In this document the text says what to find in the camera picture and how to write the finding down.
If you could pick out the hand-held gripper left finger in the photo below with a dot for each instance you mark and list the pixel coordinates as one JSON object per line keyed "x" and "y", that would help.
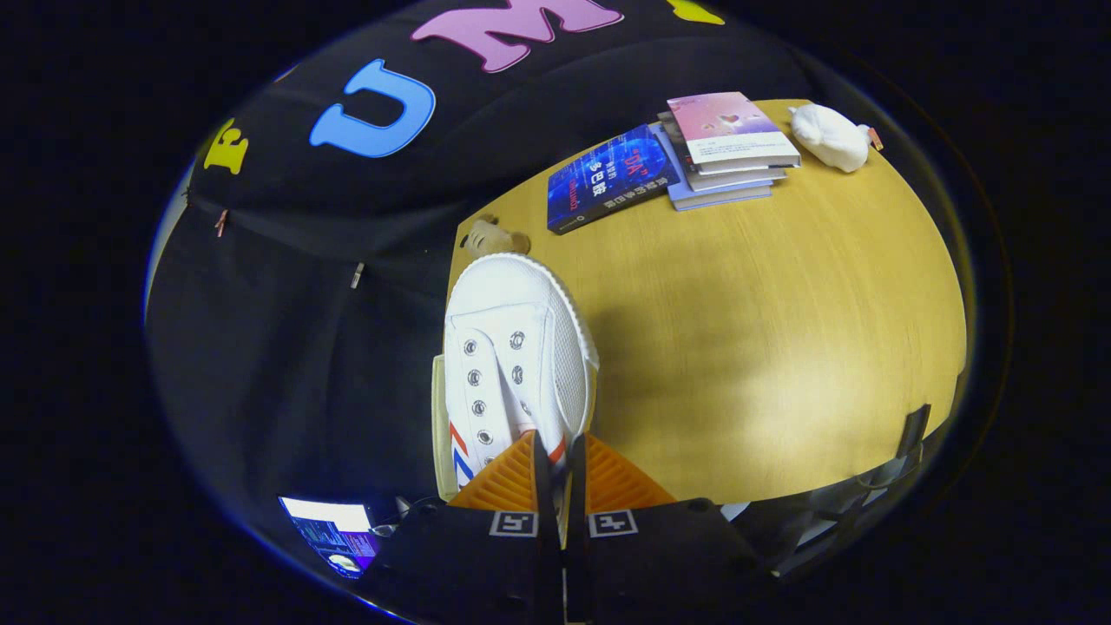
{"x": 547, "y": 538}

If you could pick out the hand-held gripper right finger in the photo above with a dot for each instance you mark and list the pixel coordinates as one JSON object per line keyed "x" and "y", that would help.
{"x": 578, "y": 538}

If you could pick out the beige fabric storage box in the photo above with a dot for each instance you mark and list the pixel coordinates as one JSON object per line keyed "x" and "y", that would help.
{"x": 440, "y": 434}

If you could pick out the white canvas shoe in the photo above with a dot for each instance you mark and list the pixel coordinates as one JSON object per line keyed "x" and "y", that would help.
{"x": 521, "y": 321}

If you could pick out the laptop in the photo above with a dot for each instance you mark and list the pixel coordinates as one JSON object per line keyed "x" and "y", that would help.
{"x": 334, "y": 529}

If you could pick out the brown plush toy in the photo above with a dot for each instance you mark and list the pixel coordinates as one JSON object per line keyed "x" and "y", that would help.
{"x": 490, "y": 239}

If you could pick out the white clip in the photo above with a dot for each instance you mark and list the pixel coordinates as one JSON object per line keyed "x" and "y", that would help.
{"x": 357, "y": 275}

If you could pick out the dark blue book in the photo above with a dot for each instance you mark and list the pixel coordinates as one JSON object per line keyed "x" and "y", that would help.
{"x": 608, "y": 178}

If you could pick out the pale blue book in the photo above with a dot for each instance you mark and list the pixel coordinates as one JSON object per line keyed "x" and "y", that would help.
{"x": 720, "y": 198}

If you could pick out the pink book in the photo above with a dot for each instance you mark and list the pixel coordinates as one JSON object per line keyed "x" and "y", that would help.
{"x": 729, "y": 126}

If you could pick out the pink clip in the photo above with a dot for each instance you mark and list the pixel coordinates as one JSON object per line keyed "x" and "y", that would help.
{"x": 220, "y": 223}

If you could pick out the white plush toy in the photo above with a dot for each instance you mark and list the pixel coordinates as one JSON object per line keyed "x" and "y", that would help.
{"x": 831, "y": 137}

